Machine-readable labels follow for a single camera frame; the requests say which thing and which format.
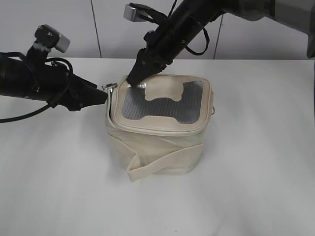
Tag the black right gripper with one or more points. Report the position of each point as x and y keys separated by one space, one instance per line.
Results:
x=163 y=45

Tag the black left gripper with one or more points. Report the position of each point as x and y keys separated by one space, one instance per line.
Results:
x=58 y=85

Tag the cream canvas zipper bag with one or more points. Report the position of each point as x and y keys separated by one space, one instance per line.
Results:
x=158 y=126

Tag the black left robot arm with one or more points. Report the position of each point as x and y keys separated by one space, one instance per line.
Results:
x=16 y=77

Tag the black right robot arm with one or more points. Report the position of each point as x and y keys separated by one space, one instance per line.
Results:
x=296 y=14

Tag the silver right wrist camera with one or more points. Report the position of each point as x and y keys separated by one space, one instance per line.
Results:
x=134 y=12

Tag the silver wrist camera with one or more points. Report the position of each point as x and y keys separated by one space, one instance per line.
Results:
x=134 y=12
x=47 y=38

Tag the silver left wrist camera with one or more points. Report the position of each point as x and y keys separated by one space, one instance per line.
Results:
x=47 y=38

